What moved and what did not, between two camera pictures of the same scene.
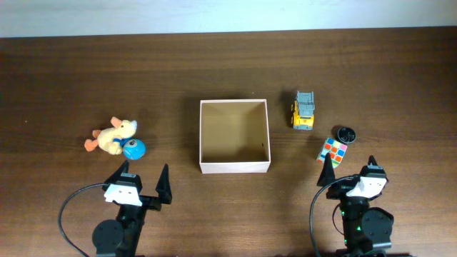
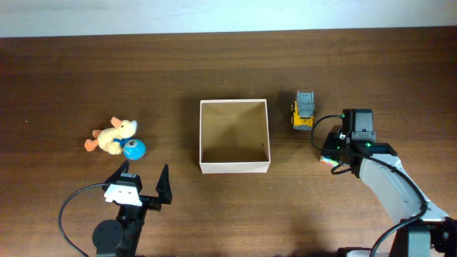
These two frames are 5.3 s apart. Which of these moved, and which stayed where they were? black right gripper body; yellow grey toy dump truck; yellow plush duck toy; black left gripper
Moved: black right gripper body
Stayed: black left gripper; yellow grey toy dump truck; yellow plush duck toy
